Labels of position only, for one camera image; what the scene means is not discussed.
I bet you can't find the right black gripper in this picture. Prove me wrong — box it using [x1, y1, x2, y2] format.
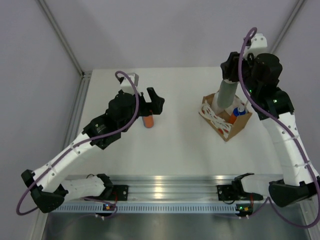
[220, 50, 259, 96]

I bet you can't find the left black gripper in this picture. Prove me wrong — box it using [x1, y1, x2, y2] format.
[120, 87, 164, 133]

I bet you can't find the green bottle beige cap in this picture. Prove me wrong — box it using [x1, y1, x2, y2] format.
[217, 79, 238, 109]

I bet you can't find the blue orange spray bottle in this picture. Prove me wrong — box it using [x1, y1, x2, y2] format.
[142, 115, 154, 129]

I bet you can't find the watermelon print canvas bag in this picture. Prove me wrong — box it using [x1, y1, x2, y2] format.
[198, 93, 252, 142]

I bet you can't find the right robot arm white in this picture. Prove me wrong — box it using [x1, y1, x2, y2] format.
[220, 52, 320, 207]

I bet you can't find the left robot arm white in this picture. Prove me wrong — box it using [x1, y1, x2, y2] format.
[21, 87, 165, 213]

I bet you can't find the white bottle dark cap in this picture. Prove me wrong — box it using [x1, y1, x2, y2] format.
[211, 92, 226, 115]

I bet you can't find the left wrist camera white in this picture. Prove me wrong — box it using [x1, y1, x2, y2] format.
[120, 72, 140, 95]

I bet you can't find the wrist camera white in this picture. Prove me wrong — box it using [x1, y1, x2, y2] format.
[243, 33, 268, 59]
[120, 72, 140, 95]

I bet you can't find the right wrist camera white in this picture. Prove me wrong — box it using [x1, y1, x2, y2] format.
[243, 33, 268, 59]

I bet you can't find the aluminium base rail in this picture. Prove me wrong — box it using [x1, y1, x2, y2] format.
[59, 174, 312, 202]

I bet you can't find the right aluminium frame post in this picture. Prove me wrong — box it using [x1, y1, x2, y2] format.
[269, 0, 308, 54]

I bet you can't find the aluminium frame post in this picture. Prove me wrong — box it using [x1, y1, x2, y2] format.
[269, 0, 308, 54]
[35, 0, 84, 77]

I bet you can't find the slotted grey cable duct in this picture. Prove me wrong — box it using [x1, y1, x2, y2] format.
[53, 201, 253, 214]

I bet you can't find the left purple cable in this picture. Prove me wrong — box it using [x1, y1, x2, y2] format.
[16, 70, 141, 216]

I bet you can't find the left aluminium frame post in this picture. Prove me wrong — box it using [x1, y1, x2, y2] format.
[35, 0, 84, 77]

